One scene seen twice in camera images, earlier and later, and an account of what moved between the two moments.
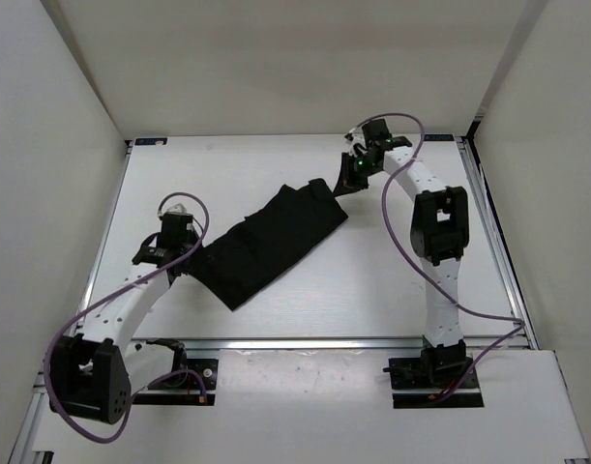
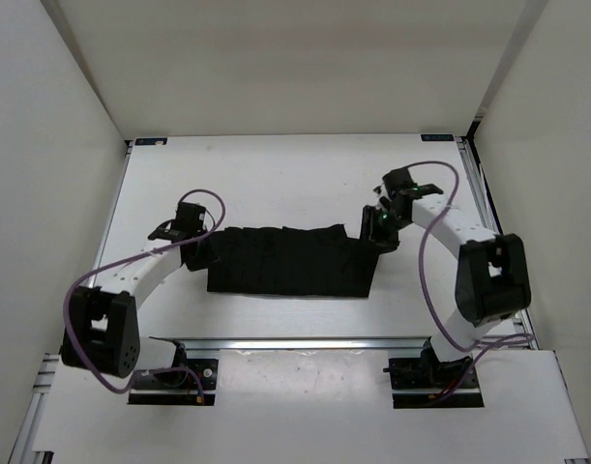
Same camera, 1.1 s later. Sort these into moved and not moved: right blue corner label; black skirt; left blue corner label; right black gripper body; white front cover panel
Moved: black skirt; right black gripper body
Not moved: left blue corner label; white front cover panel; right blue corner label
